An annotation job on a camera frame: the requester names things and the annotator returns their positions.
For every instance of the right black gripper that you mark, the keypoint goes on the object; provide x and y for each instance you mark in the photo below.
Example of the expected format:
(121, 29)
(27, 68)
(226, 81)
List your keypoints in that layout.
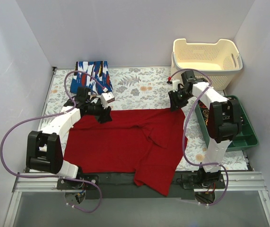
(178, 99)

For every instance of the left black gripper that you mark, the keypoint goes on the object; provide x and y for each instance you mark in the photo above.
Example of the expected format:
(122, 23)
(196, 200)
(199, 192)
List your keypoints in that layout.
(102, 113)

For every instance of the red garment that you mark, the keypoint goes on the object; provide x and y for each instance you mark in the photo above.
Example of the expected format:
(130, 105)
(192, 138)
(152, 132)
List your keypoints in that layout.
(145, 142)

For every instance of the blue patterned trousers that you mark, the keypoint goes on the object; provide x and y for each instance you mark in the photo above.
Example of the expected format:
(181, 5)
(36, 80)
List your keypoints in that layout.
(99, 79)

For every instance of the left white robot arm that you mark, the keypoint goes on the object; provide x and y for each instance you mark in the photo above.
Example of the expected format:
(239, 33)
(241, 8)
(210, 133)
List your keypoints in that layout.
(44, 152)

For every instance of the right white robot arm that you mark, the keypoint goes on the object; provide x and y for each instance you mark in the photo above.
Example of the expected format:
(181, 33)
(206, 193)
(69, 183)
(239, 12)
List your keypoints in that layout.
(224, 120)

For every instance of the cream plastic laundry basket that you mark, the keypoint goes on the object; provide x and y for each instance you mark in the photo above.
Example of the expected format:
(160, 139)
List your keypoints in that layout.
(221, 61)

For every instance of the dark brown rolled belt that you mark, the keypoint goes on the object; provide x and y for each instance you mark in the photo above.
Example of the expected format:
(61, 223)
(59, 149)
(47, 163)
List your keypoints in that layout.
(205, 112)

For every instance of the floral table mat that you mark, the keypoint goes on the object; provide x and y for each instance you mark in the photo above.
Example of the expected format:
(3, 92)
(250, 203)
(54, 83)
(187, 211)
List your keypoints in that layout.
(133, 88)

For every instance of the green compartment tray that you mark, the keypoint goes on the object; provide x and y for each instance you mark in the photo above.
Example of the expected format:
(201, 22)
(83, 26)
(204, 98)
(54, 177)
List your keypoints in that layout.
(244, 140)

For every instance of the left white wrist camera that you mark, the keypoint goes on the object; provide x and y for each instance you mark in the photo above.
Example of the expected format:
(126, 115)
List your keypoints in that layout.
(106, 99)

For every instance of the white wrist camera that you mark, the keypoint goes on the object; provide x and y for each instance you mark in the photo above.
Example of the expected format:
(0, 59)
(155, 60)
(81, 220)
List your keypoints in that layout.
(106, 99)
(175, 82)

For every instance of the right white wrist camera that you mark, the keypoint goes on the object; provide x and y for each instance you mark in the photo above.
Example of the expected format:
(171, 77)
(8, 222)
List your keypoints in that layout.
(175, 82)

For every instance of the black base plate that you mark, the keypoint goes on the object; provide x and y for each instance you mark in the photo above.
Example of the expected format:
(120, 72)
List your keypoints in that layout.
(122, 186)

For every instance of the aluminium rail frame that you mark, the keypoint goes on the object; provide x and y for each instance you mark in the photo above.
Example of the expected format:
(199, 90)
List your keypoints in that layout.
(236, 180)

